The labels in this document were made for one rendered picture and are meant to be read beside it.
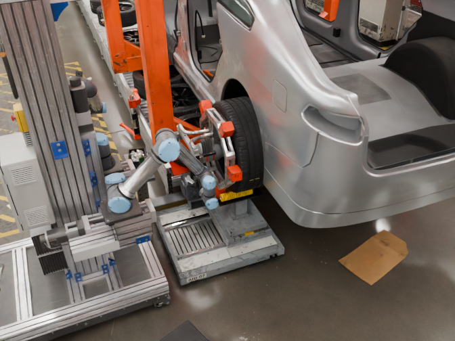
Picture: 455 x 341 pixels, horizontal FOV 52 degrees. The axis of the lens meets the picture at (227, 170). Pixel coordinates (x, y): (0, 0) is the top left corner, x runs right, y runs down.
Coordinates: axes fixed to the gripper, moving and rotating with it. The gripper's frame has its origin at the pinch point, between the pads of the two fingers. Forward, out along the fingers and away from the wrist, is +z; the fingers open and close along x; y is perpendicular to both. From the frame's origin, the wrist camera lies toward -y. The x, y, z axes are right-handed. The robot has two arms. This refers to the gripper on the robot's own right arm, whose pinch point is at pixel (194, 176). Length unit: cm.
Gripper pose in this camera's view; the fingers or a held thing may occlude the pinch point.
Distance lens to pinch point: 303.8
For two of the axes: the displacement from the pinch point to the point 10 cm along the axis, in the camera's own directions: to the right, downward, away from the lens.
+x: -9.3, 2.2, -2.9
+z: -3.7, -5.3, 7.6
